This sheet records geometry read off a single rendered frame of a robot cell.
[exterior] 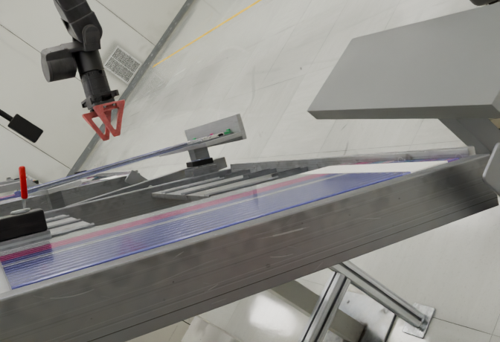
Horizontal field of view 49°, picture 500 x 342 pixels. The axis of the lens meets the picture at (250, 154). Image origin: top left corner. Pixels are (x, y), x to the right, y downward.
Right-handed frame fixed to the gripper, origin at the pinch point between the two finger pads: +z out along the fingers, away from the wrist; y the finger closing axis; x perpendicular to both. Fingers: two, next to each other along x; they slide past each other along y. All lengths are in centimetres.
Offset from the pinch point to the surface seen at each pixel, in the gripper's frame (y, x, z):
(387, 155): 66, 19, 15
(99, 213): 13.2, -10.3, 15.2
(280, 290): -8, 36, 53
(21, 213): 50, -27, 9
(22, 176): 16.0, -22.2, 4.0
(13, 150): -725, 56, -43
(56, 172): -725, 105, 4
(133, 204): 13.4, -3.2, 15.5
